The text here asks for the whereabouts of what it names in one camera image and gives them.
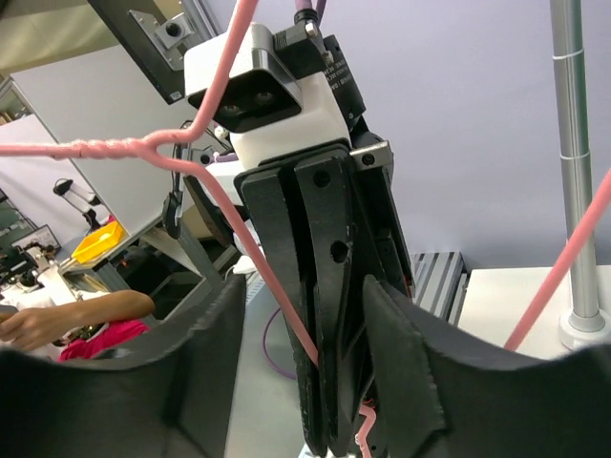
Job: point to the person forearm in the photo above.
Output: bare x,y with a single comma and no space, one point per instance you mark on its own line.
34,327

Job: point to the aluminium mounting rail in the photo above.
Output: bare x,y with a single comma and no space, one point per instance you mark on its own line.
440,281

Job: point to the yellow bin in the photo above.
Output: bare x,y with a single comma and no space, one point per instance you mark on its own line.
98,242

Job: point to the white metal clothes rack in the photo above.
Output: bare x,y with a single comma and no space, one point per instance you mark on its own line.
585,323

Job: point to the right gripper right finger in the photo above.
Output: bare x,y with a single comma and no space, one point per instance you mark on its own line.
446,393

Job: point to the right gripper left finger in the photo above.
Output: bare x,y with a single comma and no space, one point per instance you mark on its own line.
166,393

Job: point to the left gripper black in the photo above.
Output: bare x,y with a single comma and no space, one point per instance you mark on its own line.
336,228

